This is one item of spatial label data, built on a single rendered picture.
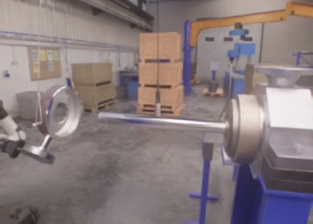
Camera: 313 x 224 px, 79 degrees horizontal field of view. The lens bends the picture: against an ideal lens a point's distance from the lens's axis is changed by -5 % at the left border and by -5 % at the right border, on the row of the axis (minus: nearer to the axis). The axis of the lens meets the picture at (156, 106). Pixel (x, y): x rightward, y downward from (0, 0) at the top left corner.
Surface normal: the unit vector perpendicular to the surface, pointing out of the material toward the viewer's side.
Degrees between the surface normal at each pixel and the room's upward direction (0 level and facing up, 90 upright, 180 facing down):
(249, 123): 65
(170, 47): 90
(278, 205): 90
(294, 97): 45
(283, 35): 90
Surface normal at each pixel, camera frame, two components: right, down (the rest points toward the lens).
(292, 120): -0.18, -0.53
